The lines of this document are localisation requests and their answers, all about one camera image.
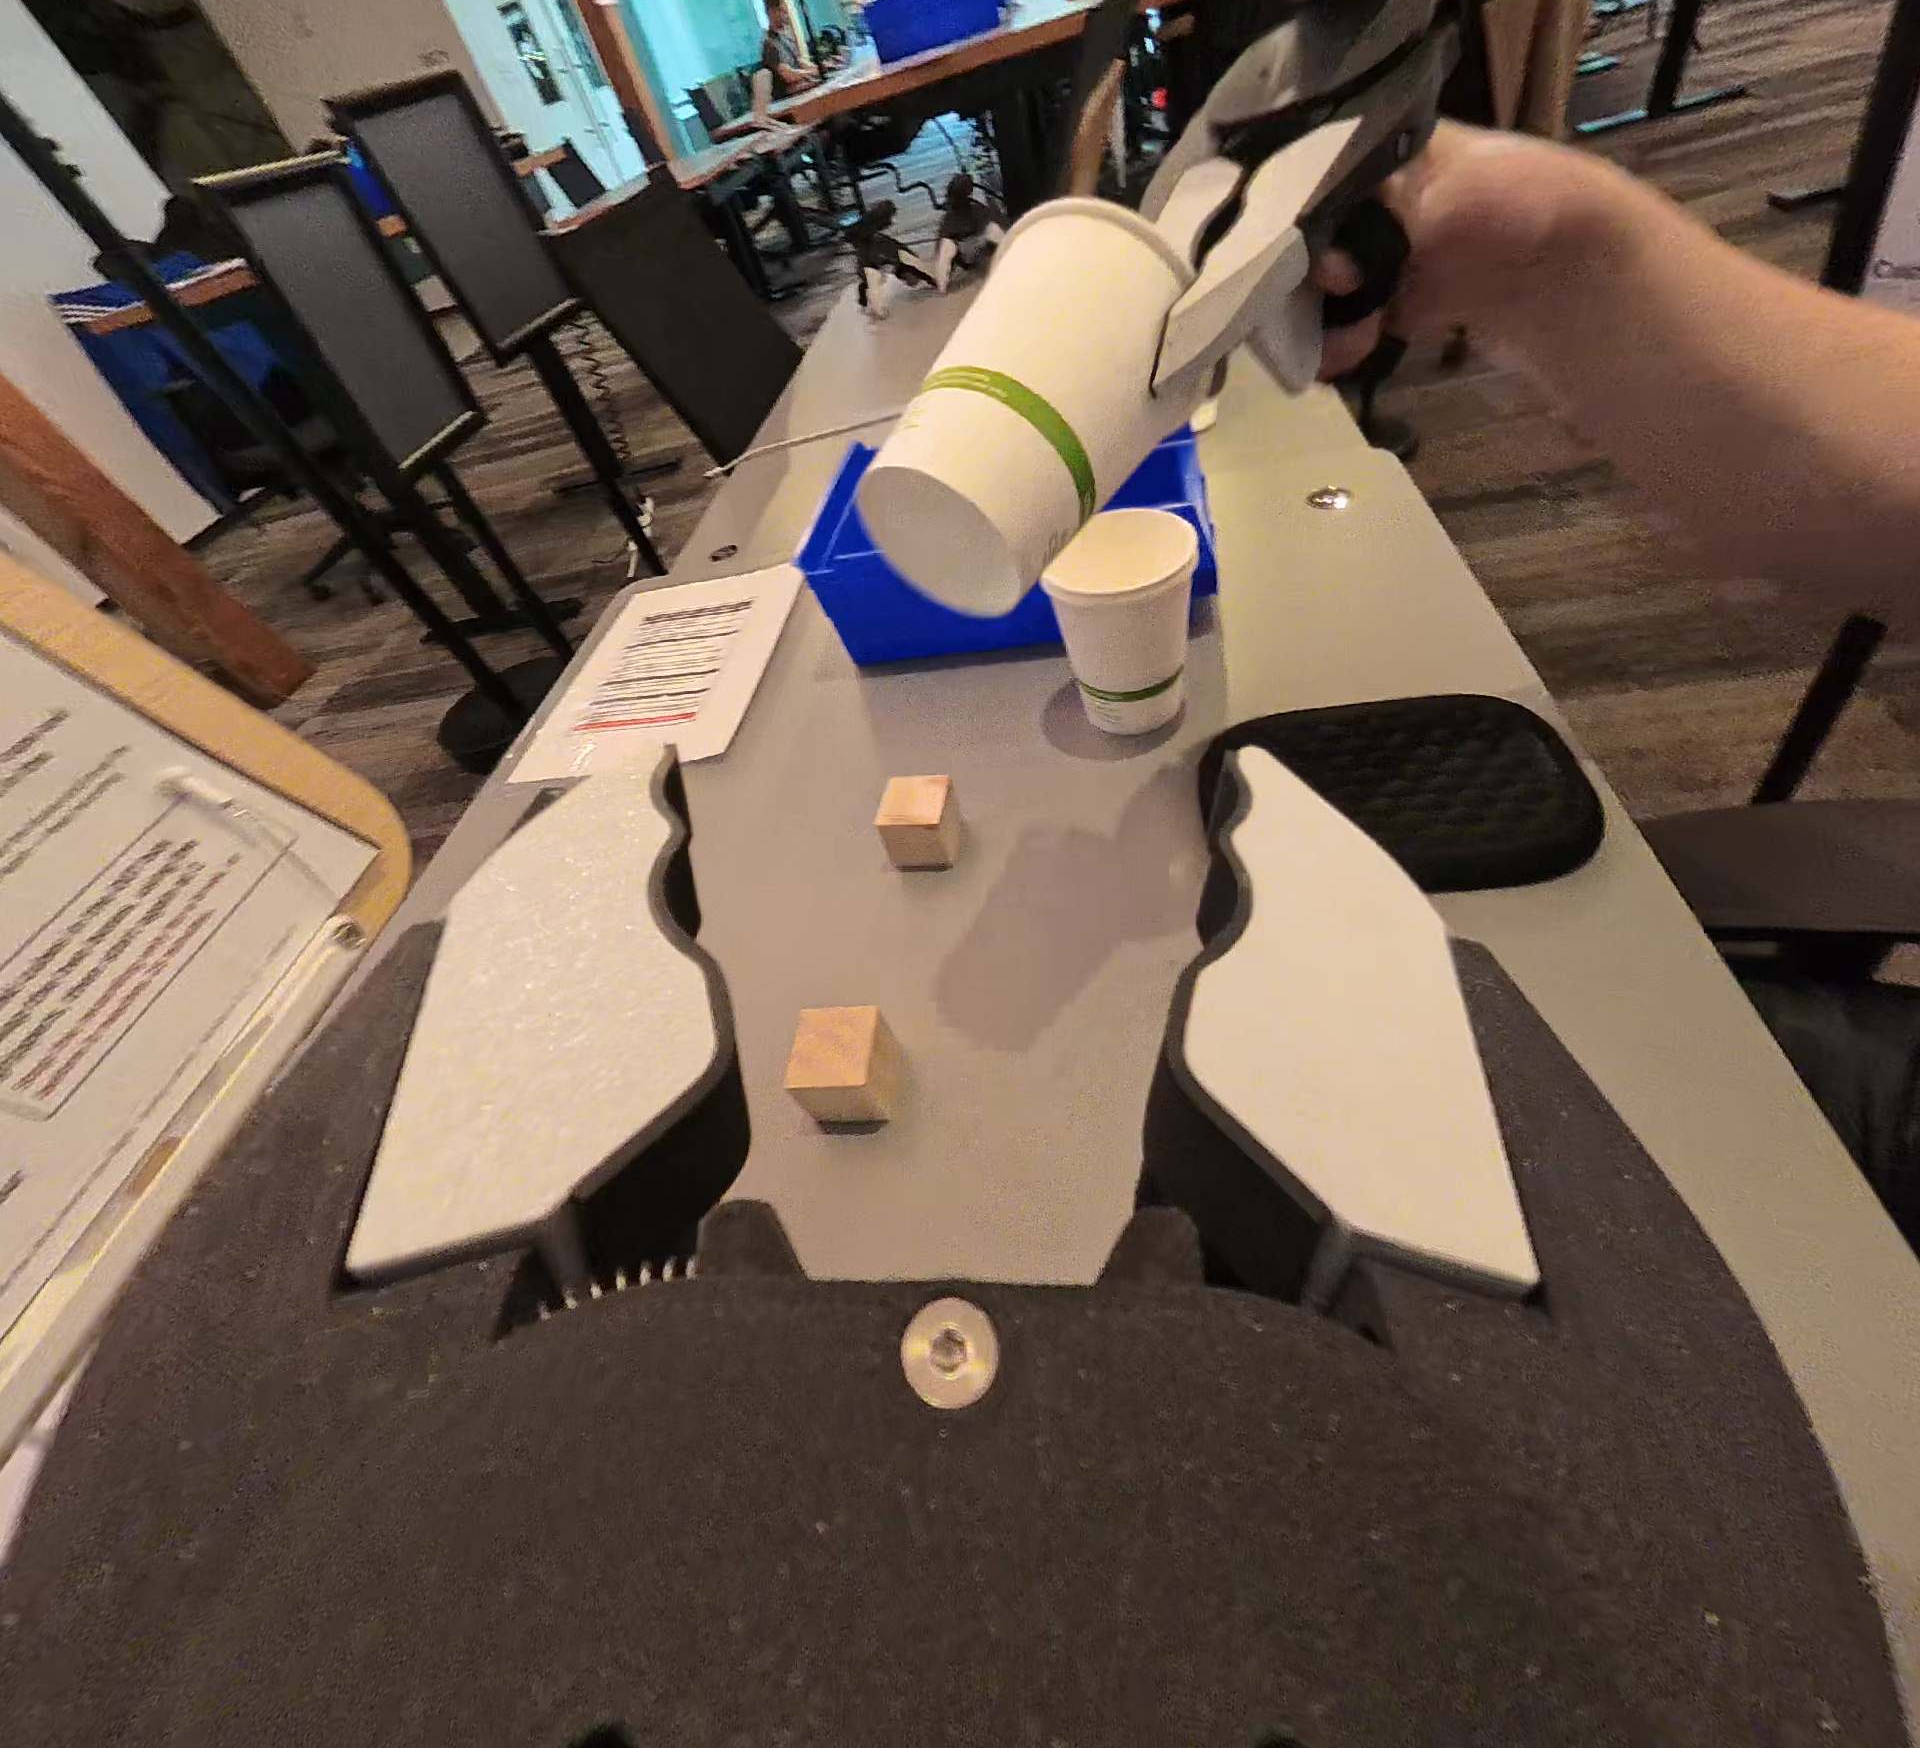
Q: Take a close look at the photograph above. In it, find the white paper cup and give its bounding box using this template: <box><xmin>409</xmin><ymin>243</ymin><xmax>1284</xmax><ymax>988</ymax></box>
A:
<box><xmin>854</xmin><ymin>198</ymin><xmax>1203</xmax><ymax>616</ymax></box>
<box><xmin>1039</xmin><ymin>508</ymin><xmax>1203</xmax><ymax>737</ymax></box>

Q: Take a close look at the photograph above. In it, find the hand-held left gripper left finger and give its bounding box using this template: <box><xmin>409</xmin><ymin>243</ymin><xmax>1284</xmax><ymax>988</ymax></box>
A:
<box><xmin>344</xmin><ymin>744</ymin><xmax>748</xmax><ymax>1308</ymax></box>

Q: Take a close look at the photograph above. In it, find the black framed sign stand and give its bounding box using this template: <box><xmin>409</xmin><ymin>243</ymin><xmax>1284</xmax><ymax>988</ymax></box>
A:
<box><xmin>196</xmin><ymin>150</ymin><xmax>587</xmax><ymax>671</ymax></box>
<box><xmin>326</xmin><ymin>71</ymin><xmax>672</xmax><ymax>581</ymax></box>

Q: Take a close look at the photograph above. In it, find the wooden support beam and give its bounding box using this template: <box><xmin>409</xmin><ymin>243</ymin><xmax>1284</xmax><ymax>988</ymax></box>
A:
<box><xmin>0</xmin><ymin>374</ymin><xmax>317</xmax><ymax>706</ymax></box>

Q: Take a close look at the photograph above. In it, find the blue striped jacket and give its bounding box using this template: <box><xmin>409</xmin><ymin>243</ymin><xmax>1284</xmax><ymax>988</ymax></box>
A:
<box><xmin>52</xmin><ymin>251</ymin><xmax>271</xmax><ymax>511</ymax></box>

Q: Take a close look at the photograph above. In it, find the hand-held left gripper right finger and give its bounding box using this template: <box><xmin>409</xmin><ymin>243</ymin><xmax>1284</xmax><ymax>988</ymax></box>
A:
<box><xmin>1175</xmin><ymin>744</ymin><xmax>1544</xmax><ymax>1311</ymax></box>

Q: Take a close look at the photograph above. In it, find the wooden instruction board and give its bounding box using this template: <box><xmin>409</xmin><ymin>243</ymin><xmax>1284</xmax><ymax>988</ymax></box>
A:
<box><xmin>0</xmin><ymin>548</ymin><xmax>412</xmax><ymax>1480</ymax></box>

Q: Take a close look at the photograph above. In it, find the blue plastic bin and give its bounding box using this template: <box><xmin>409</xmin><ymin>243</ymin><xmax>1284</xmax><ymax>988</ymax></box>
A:
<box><xmin>797</xmin><ymin>422</ymin><xmax>1220</xmax><ymax>667</ymax></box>
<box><xmin>863</xmin><ymin>0</ymin><xmax>1026</xmax><ymax>67</ymax></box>

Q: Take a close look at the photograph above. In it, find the small black tabletop gripper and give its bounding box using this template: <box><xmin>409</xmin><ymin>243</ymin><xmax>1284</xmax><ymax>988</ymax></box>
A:
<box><xmin>932</xmin><ymin>176</ymin><xmax>1009</xmax><ymax>288</ymax></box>
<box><xmin>853</xmin><ymin>204</ymin><xmax>945</xmax><ymax>317</ymax></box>

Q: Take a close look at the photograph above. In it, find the wooden cube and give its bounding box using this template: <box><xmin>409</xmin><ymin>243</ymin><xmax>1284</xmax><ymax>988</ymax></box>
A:
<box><xmin>874</xmin><ymin>773</ymin><xmax>960</xmax><ymax>872</ymax></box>
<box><xmin>784</xmin><ymin>1006</ymin><xmax>907</xmax><ymax>1124</ymax></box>

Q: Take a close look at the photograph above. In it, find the wooden top desk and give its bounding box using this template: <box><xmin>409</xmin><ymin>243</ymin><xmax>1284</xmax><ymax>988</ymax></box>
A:
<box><xmin>661</xmin><ymin>0</ymin><xmax>1203</xmax><ymax>280</ymax></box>

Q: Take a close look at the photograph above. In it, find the printed paper sheet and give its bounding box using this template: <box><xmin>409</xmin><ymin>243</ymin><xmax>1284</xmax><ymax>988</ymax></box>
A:
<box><xmin>507</xmin><ymin>564</ymin><xmax>808</xmax><ymax>789</ymax></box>

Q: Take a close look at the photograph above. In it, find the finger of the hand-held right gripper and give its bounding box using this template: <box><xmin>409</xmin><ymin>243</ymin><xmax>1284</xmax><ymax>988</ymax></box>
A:
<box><xmin>1153</xmin><ymin>116</ymin><xmax>1361</xmax><ymax>403</ymax></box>
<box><xmin>1137</xmin><ymin>0</ymin><xmax>1452</xmax><ymax>232</ymax></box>

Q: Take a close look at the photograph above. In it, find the black wrist rest pad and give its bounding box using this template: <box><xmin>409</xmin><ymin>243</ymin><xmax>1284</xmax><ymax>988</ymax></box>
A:
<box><xmin>1197</xmin><ymin>693</ymin><xmax>1608</xmax><ymax>895</ymax></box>

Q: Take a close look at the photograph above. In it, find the black backed display board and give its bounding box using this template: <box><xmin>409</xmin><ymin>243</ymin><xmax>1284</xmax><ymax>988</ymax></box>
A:
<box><xmin>1068</xmin><ymin>0</ymin><xmax>1157</xmax><ymax>205</ymax></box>

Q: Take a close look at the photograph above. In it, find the black pole stand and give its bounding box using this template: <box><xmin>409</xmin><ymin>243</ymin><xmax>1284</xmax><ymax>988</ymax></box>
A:
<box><xmin>0</xmin><ymin>99</ymin><xmax>563</xmax><ymax>767</ymax></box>

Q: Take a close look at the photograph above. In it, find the person's right forearm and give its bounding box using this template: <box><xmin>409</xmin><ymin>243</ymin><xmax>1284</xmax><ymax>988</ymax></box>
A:
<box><xmin>1628</xmin><ymin>179</ymin><xmax>1920</xmax><ymax>625</ymax></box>

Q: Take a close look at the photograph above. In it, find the black high-back chair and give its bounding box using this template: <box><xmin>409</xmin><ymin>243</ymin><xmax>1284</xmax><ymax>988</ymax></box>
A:
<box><xmin>548</xmin><ymin>179</ymin><xmax>803</xmax><ymax>468</ymax></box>

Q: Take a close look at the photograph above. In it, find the person's right hand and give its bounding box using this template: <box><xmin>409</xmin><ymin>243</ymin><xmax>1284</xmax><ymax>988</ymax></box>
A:
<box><xmin>1312</xmin><ymin>120</ymin><xmax>1654</xmax><ymax>388</ymax></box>

